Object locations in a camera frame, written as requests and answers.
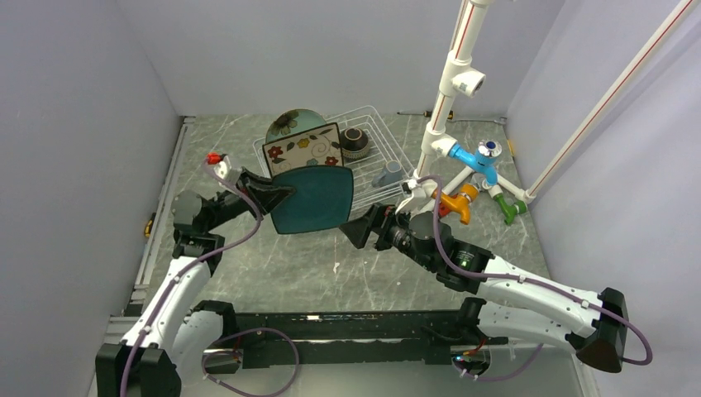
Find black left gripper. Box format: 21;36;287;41
204;166;295;232

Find brown patterned ceramic bowl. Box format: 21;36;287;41
340;127;370;160

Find white diagonal PVC pipe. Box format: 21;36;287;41
522;0;700;203

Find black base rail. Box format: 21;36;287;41
209;309;508;369

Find teal flower ceramic plate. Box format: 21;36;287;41
265;108;326;143

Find brown rectangular floral plate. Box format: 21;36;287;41
261;122;344;177

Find white wire dish rack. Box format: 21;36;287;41
253;106;413;215

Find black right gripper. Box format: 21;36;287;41
340;201;436;271

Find yellow handled screwdriver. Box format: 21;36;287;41
396;110;455;121

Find green pipe fitting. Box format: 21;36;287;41
493;194;527;225

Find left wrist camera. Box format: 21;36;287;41
205;152;243;189

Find dark teal square plate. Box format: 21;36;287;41
270;165;355;235

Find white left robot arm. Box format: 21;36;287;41
95;169;296;396

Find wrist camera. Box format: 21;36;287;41
205;152;243;189
396;178;437;215

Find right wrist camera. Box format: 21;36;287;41
396;178;437;215

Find blue pipe valve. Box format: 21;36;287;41
448;141;503;186

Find orange pipe fitting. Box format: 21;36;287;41
438;184;479;225

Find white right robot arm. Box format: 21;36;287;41
339;204;628;373

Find white PVC pipe frame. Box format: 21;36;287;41
395;0;541;226

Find grey dotted ceramic mug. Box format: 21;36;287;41
371;160;404;188

